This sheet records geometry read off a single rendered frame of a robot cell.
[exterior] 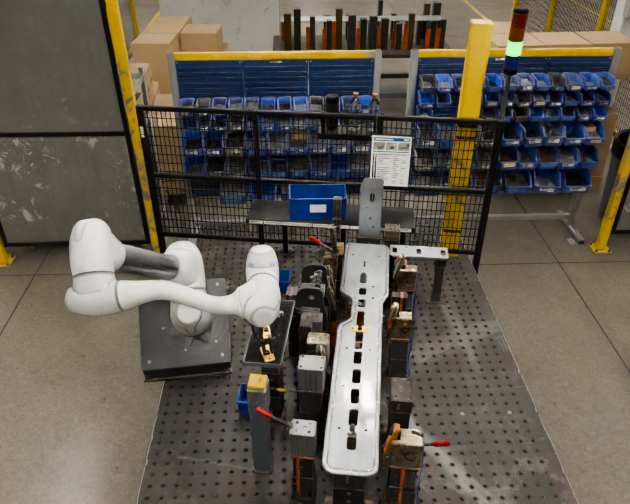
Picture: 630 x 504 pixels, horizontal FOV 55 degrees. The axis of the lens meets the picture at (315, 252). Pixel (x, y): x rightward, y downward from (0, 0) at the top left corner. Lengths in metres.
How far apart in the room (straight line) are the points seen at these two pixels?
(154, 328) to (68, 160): 2.09
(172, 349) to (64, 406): 1.23
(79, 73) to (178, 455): 2.66
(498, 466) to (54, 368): 2.72
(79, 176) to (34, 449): 1.93
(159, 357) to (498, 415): 1.48
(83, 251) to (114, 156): 2.47
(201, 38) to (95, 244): 4.97
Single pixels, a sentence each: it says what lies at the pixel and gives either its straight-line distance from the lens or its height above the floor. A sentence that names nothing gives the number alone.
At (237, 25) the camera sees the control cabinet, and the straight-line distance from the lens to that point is 9.04.
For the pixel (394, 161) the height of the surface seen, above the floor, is 1.30.
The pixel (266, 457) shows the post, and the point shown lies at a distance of 2.41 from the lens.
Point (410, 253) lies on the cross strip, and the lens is 3.06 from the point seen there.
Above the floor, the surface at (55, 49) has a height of 1.62.
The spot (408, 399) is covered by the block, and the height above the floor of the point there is 1.03.
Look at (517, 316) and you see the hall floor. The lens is 4.42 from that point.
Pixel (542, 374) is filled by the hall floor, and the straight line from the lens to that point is 4.04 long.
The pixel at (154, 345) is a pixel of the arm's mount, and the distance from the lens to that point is 2.82.
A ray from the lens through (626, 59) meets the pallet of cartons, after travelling 5.86.
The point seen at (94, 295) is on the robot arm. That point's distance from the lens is 2.09.
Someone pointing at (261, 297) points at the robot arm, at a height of 1.57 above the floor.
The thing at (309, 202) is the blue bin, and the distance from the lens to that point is 3.19.
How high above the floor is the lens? 2.69
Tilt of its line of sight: 34 degrees down
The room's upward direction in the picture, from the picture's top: straight up
